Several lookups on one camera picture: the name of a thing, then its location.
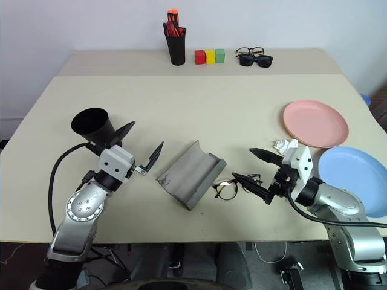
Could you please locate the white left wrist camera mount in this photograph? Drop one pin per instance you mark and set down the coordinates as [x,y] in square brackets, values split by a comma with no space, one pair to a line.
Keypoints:
[116,160]

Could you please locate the pink plate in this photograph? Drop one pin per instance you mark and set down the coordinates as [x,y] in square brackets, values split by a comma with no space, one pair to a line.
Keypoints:
[316,122]

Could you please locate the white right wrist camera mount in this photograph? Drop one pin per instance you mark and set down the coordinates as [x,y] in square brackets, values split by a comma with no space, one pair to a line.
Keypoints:
[300,163]

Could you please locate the thin black-frame glasses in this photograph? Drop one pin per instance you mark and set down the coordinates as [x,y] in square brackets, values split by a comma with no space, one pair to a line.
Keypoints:
[224,183]

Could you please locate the black cup full of markers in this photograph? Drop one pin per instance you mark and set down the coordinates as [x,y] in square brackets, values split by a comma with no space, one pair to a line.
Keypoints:
[176,48]

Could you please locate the yellow cube block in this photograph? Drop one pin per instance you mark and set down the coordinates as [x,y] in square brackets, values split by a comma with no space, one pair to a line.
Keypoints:
[210,56]

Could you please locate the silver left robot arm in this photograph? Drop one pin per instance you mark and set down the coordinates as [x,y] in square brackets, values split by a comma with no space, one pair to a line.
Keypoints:
[80,208]

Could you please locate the crumpled white paper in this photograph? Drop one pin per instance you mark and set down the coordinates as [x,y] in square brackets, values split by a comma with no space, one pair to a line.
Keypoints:
[282,145]

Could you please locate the brown-frame glasses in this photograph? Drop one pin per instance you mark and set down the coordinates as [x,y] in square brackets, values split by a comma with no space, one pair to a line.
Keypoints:
[242,50]

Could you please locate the green cube block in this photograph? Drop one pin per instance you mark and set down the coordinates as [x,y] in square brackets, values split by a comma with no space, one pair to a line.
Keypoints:
[220,55]

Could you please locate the black empty-looking cup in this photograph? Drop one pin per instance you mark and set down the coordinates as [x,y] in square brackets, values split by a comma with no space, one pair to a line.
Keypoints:
[93,127]

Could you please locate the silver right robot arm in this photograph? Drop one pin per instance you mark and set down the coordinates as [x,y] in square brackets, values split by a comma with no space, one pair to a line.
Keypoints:
[347,217]

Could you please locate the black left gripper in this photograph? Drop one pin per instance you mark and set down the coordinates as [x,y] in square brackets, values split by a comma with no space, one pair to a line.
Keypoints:
[131,170]

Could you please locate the blue plate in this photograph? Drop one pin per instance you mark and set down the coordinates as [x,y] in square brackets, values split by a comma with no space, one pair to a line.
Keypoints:
[353,178]

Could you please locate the blue plastic object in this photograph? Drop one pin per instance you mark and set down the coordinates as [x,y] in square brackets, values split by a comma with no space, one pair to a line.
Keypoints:
[366,98]

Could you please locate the grey glasses case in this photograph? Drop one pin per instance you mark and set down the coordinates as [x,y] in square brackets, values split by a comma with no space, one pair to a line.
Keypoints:
[190,175]

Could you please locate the red cube block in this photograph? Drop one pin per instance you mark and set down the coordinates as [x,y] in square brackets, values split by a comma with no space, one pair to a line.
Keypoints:
[199,57]

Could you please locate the black metal bracket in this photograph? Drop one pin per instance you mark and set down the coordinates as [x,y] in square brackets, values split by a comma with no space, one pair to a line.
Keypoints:
[291,273]

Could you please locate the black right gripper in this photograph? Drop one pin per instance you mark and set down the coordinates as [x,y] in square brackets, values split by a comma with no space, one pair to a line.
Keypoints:
[284,181]

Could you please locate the dark grey rounded shape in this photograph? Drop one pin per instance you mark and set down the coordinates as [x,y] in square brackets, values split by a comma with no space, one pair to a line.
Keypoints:
[234,264]

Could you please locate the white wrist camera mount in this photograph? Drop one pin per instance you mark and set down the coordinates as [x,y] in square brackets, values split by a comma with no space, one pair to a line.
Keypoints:
[300,163]
[116,160]

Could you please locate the black sunglasses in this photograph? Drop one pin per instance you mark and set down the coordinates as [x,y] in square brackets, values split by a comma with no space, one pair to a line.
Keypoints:
[246,60]

